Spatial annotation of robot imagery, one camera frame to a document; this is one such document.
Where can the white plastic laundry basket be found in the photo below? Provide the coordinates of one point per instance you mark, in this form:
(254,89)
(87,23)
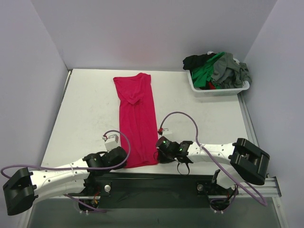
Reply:
(219,92)

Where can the red t-shirt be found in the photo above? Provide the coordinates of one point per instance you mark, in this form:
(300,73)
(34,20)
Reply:
(137,118)

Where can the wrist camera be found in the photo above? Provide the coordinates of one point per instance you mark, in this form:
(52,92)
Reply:
(164,131)
(111,142)

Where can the black t-shirt in basket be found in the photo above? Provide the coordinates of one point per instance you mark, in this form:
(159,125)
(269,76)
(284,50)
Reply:
(195,61)

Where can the grey t-shirt in basket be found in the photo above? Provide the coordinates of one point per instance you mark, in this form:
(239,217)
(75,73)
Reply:
(230,74)

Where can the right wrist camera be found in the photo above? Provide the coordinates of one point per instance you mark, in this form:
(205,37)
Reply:
(164,131)

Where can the aluminium frame rail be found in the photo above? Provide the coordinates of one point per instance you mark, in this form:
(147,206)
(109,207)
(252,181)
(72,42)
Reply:
(270,189)

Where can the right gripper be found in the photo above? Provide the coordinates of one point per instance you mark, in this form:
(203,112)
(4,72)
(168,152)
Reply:
(160,152)

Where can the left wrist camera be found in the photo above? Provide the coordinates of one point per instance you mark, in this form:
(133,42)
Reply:
(111,142)

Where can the red garment in basket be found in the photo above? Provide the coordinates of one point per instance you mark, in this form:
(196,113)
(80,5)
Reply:
(210,86)

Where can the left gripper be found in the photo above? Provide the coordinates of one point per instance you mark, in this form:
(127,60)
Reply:
(121,156)

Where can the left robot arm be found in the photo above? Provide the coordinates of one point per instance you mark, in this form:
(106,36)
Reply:
(27,187)

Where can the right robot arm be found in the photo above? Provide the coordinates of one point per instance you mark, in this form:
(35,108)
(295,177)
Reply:
(246,162)

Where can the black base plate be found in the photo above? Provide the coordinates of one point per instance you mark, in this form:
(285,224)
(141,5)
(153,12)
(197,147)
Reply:
(152,191)

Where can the green t-shirt in basket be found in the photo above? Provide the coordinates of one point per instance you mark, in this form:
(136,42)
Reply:
(201,75)

